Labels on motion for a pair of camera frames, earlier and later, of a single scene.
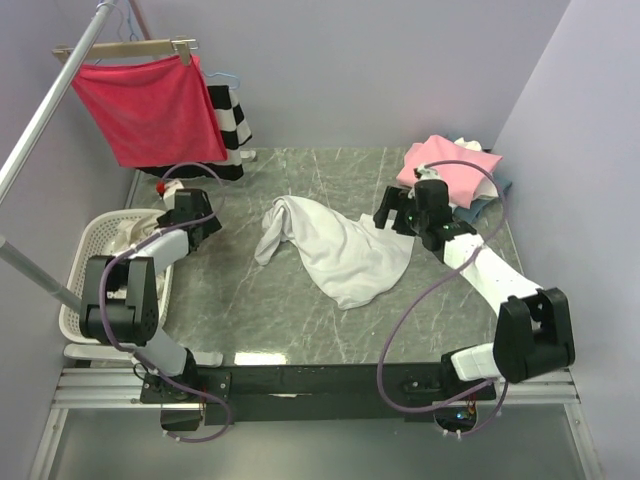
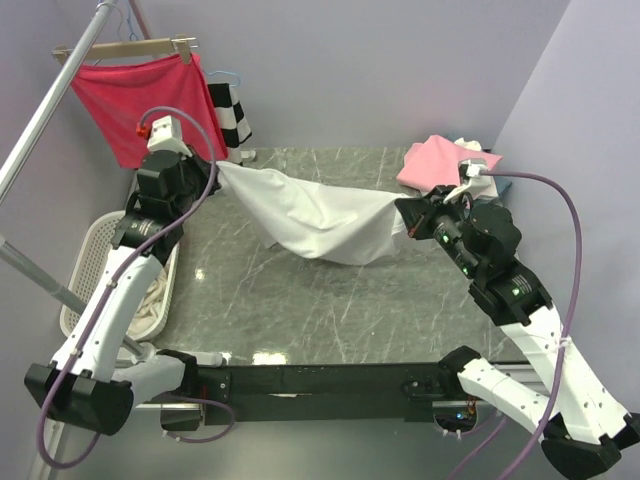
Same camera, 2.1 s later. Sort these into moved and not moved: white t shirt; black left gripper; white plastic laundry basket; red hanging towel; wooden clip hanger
Moved: white t shirt; black left gripper
Not moved: red hanging towel; white plastic laundry basket; wooden clip hanger
